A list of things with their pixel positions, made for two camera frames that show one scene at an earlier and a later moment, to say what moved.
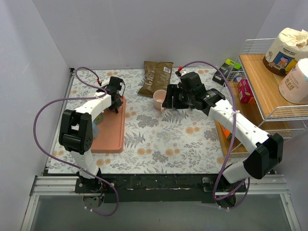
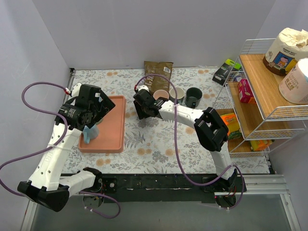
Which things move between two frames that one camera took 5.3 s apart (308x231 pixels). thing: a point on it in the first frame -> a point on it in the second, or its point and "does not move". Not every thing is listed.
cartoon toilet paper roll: [286, 50] does not move
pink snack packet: [245, 93] does not move
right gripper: [173, 96] -> [138, 110]
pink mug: [159, 96] does not move
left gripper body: [115, 102] -> [95, 120]
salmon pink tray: [111, 137] does not move
